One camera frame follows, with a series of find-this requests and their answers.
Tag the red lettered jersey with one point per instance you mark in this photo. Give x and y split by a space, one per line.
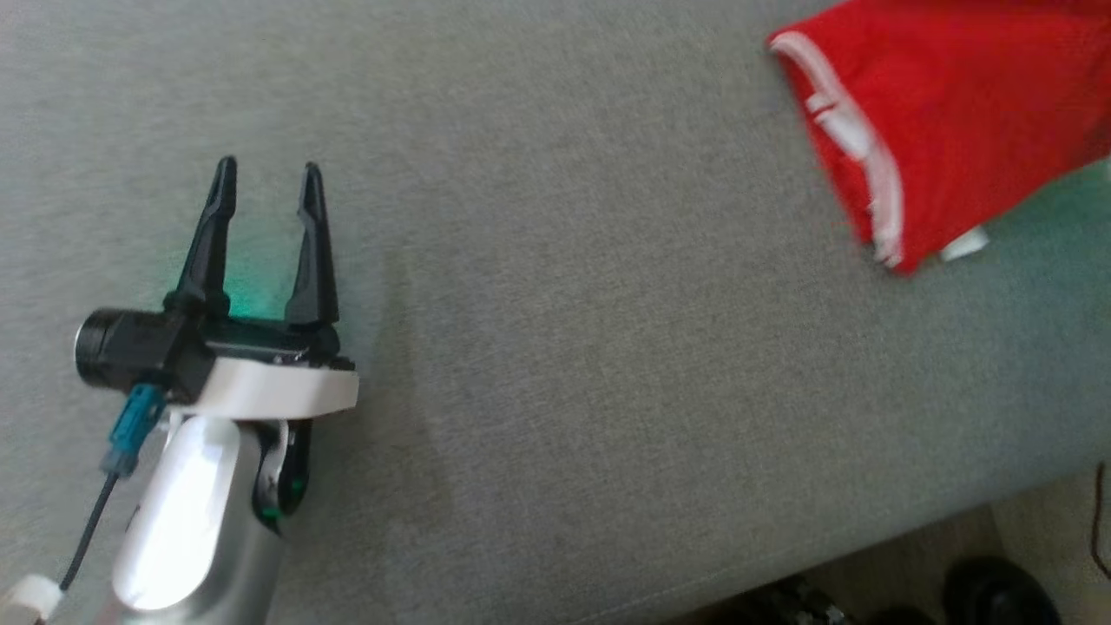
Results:
963 104

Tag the dark robot base part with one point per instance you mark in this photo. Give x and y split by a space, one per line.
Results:
781 606

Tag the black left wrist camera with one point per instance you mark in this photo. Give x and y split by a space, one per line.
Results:
130 347

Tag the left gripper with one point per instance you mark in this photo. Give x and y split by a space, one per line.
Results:
278 386

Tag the teal left camera connector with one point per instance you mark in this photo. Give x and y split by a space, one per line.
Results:
134 430

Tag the large grey sofa seat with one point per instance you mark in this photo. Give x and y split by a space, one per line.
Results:
564 347

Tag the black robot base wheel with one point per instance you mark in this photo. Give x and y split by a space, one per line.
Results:
998 595

